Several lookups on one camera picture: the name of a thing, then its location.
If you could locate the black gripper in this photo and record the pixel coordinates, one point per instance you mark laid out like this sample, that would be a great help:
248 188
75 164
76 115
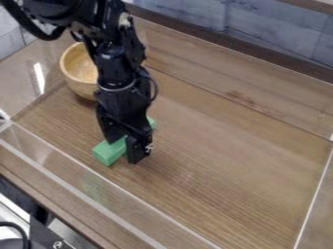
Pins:
123 102

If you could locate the green rectangular block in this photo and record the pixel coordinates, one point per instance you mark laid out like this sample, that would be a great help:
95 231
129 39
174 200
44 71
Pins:
108 152

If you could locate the clear acrylic enclosure wall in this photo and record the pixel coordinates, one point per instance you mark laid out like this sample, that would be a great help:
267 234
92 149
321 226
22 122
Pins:
239 175

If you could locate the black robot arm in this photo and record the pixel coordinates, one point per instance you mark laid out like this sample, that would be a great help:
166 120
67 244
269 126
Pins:
101 25

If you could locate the wooden bowl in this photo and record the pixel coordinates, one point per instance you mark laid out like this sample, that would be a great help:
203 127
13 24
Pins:
79 71

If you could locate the black metal bracket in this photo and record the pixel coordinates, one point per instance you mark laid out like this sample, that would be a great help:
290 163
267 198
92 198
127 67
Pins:
41 237

